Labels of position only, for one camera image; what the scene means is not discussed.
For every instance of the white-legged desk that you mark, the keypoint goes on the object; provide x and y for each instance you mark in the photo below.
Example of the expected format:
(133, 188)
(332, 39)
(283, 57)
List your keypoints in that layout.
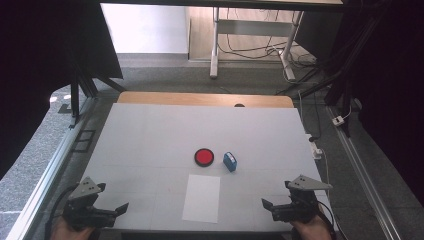
(215, 50)

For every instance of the person's left hand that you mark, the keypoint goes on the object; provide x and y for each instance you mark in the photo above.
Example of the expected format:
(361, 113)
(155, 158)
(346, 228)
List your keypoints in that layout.
(70, 234)

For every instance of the black curtain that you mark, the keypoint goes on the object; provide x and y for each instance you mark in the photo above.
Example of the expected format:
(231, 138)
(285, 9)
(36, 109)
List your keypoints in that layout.
(40, 66)
(393, 83)

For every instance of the aluminium rail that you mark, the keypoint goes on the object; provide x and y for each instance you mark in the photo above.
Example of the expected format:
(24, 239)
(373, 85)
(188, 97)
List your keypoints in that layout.
(363, 173)
(50, 170)

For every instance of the black round table grommet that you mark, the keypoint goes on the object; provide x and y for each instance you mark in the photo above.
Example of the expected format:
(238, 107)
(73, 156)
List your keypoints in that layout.
(239, 105)

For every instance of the small white adapter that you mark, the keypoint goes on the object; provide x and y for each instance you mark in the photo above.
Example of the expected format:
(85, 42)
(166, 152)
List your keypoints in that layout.
(338, 120)

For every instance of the person's right hand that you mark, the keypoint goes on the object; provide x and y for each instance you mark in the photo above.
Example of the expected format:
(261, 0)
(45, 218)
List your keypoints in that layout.
(310, 231)

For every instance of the blue stamp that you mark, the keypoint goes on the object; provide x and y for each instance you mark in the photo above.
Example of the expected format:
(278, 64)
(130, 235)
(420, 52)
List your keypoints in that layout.
(230, 161)

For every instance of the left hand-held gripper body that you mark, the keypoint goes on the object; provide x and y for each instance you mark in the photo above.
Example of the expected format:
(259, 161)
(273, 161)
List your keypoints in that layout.
(85, 213)

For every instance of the round red ink pad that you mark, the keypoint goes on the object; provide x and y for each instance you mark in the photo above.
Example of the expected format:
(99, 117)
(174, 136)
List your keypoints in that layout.
(204, 157)

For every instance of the white paper sheet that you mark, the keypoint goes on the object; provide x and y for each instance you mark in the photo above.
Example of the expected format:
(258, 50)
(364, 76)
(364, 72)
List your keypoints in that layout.
(201, 198)

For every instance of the black metal stand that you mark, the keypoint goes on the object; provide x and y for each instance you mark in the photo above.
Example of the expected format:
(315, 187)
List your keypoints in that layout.
(75, 96)
(346, 66)

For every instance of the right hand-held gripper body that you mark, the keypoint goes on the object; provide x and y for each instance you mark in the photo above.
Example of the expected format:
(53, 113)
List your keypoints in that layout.
(298, 208)

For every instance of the white power strip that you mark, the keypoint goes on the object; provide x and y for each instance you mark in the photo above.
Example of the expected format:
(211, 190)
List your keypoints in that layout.
(315, 148)

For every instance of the white table cover sheet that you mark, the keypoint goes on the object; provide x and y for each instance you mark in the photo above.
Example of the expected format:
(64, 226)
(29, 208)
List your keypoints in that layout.
(150, 140)

